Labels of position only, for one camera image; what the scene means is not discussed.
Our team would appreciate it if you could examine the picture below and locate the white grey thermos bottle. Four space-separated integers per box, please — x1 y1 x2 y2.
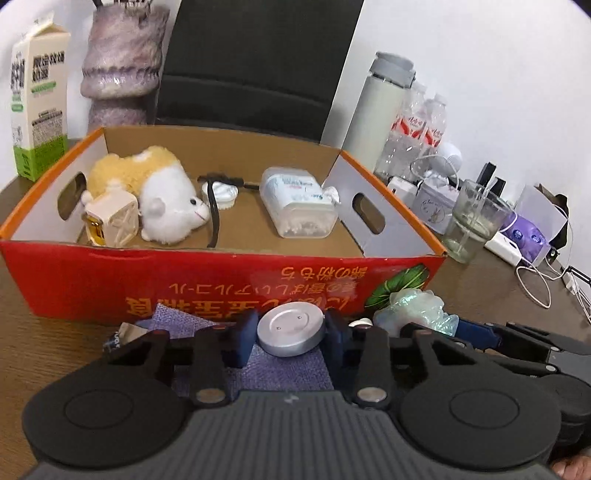
342 52 416 172

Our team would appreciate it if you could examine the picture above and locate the red orange cardboard box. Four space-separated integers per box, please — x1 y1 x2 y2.
1 126 446 325

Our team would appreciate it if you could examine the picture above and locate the white shell shaped case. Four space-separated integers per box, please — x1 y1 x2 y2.
201 181 239 210

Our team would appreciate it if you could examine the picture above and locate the lavender rabbit tin box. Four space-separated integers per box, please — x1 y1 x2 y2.
411 179 459 235

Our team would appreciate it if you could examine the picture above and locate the purple knitted cloth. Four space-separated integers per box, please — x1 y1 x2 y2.
135 304 334 399

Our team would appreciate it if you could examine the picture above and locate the white round lamp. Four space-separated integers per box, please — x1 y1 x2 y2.
432 142 463 177

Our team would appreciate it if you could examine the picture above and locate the purple small gadget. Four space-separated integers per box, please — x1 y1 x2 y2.
500 212 550 266

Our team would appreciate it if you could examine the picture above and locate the green white milk carton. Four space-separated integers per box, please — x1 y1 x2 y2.
10 14 70 182

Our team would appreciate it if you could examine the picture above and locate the yellow white plush toy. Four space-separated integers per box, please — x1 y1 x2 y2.
81 146 211 245

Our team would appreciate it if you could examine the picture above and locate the black paper shopping bag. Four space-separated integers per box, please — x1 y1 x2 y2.
155 0 363 142

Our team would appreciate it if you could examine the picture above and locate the clear drinking glass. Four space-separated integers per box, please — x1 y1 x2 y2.
442 180 512 264

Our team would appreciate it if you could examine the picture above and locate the clear white plastic container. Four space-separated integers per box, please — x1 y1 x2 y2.
259 167 338 239

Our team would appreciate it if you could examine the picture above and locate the round silver metal tin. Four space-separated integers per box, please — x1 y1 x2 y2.
256 302 325 358

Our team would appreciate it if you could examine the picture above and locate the black strap in box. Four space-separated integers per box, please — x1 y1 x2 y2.
197 172 260 249

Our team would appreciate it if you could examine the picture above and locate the iridescent plastic wrap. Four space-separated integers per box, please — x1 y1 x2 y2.
373 288 459 338

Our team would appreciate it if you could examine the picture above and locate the cream square perfume bottle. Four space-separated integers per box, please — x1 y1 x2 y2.
81 182 139 248

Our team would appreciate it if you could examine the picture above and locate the clear water bottle red label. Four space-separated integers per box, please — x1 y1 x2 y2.
374 81 428 184

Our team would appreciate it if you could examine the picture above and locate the purple marbled ceramic vase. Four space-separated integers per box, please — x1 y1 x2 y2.
80 1 170 131

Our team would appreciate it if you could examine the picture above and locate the white power strip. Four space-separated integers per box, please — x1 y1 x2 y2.
485 232 523 267

